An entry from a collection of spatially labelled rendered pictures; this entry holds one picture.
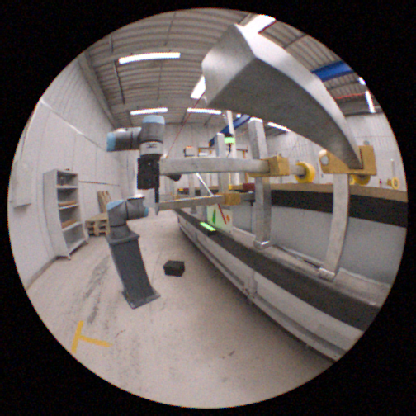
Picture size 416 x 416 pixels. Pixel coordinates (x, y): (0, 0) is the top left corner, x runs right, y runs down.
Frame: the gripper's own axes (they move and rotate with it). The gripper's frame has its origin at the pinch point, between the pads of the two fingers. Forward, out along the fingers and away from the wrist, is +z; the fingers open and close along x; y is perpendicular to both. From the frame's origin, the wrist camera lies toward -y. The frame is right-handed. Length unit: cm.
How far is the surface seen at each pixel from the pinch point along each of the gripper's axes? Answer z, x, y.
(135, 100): -410, -485, 98
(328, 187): -8, 37, -46
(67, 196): -17, -241, 217
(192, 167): -11.8, 26.4, -6.1
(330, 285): 11, 48, -27
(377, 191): -8, 56, -46
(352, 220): 1, 46, -50
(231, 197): -3.7, 4.7, -27.4
